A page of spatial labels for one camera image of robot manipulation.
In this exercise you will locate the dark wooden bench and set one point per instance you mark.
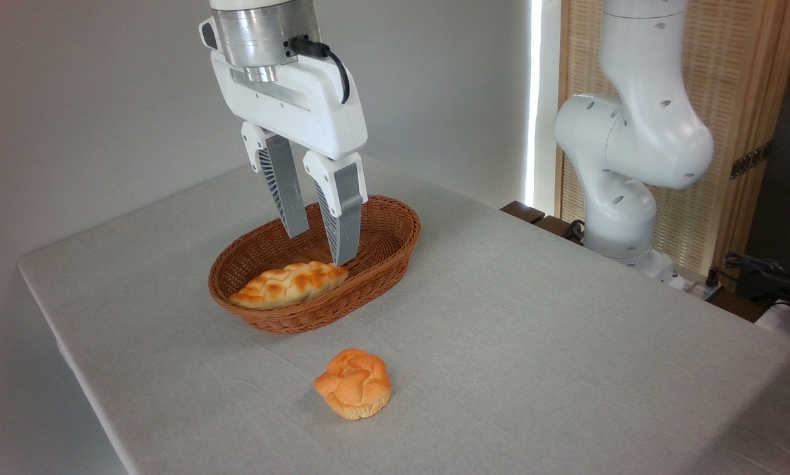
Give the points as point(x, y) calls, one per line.
point(523, 211)

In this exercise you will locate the long braided bread loaf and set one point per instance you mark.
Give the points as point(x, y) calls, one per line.
point(283, 285)

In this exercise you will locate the round knotted bread roll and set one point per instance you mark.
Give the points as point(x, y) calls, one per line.
point(354, 386)

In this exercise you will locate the grey tablecloth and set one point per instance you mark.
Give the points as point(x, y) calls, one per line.
point(566, 363)

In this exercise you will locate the brown wicker basket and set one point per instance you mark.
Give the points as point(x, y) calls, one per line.
point(385, 244)

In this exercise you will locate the black screen hinge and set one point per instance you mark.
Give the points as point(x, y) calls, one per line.
point(751, 159)

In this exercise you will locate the white power strip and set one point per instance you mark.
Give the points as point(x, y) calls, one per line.
point(701, 291)

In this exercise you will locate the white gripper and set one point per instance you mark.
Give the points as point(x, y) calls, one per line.
point(303, 109)

